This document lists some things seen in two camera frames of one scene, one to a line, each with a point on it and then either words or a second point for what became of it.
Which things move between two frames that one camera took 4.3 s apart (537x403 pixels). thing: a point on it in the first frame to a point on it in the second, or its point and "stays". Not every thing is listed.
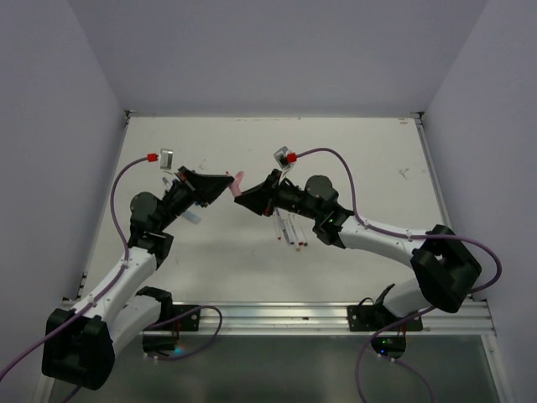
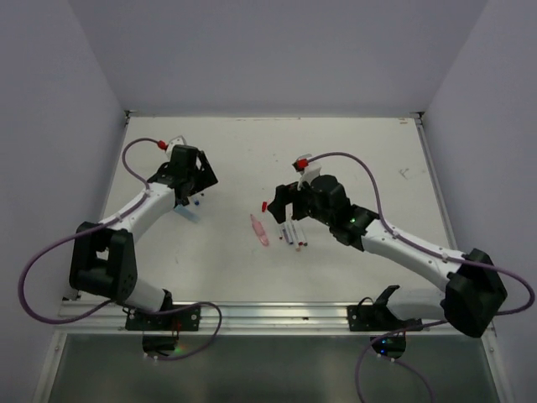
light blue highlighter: [191, 217] stays
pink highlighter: [234, 185] to [259, 230]
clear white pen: [288, 232] stays
